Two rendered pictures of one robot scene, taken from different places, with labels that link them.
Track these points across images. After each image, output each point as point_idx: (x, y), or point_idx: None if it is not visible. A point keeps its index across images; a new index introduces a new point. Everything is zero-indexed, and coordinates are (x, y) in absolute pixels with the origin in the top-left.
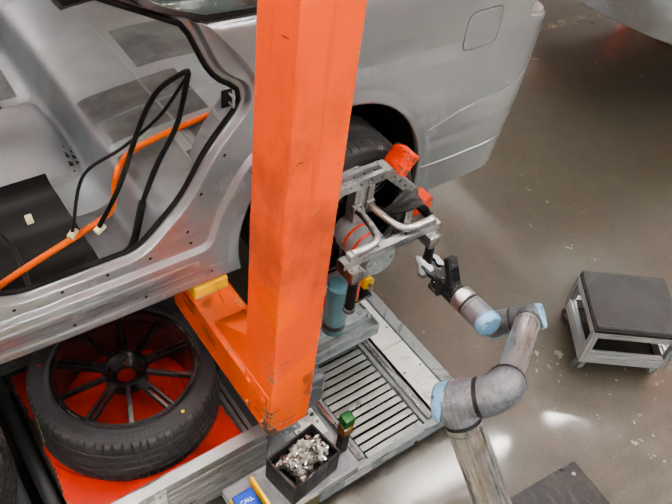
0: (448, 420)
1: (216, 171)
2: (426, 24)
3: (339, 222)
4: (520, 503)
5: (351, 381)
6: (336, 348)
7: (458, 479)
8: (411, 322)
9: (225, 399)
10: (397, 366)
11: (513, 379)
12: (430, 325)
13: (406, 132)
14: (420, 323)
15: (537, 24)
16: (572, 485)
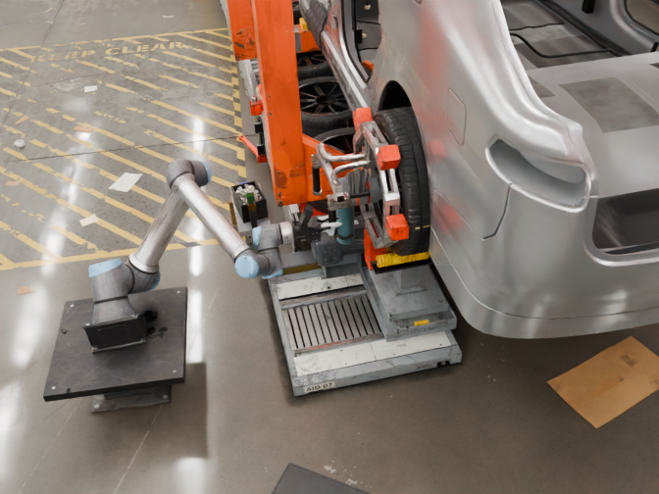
0: None
1: (376, 64)
2: (428, 60)
3: None
4: (177, 329)
5: (349, 319)
6: (374, 303)
7: (243, 366)
8: (405, 390)
9: None
10: (349, 347)
11: (173, 168)
12: (397, 405)
13: None
14: (401, 397)
15: (495, 183)
16: (167, 366)
